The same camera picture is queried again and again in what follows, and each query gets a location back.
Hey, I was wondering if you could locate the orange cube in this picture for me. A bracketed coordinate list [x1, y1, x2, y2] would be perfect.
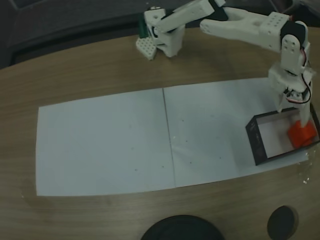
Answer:
[286, 120, 317, 148]

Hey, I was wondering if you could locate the dark open cardboard box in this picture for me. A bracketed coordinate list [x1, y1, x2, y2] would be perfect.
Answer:
[245, 103, 320, 167]

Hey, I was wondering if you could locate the white paper sheet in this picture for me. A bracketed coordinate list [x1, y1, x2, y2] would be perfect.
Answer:
[36, 87, 177, 197]
[162, 77, 311, 188]

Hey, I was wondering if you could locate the black round table grommet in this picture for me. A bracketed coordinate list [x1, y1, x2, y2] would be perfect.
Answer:
[266, 205, 300, 240]

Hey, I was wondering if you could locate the white perforated clamp plate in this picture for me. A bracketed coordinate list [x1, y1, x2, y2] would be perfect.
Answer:
[135, 35, 158, 62]

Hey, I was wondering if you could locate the green table clamp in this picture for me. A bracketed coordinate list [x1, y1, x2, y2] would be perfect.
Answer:
[138, 19, 150, 39]

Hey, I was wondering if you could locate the black round object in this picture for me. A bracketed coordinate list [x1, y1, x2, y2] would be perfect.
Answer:
[140, 214, 225, 240]

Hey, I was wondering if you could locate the red black servo cable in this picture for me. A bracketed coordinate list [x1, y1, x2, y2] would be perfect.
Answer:
[284, 42, 314, 105]

